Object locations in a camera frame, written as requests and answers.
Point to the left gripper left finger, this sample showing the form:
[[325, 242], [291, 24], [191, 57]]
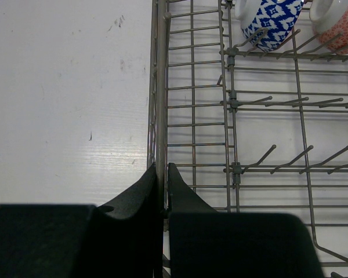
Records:
[[116, 239]]

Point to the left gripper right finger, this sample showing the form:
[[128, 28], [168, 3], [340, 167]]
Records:
[[207, 243]]

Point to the grey wire dish rack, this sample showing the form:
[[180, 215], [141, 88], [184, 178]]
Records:
[[251, 131]]

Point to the blue zigzag bowl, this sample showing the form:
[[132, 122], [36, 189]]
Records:
[[267, 23]]

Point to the red patterned bowl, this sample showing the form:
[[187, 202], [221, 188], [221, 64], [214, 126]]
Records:
[[330, 23]]

